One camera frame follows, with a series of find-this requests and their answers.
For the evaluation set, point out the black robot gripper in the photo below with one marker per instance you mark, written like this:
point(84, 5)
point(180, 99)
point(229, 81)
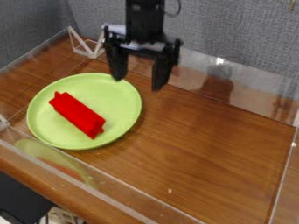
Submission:
point(140, 36)

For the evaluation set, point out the green round plate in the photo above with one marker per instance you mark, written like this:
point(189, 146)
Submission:
point(113, 99)

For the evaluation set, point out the red plastic block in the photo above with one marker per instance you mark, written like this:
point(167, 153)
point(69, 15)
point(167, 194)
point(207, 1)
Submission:
point(79, 114)

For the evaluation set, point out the white power strip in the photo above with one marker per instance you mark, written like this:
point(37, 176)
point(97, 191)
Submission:
point(60, 216)

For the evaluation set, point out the clear acrylic enclosure wall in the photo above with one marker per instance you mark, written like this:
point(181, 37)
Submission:
point(209, 157)

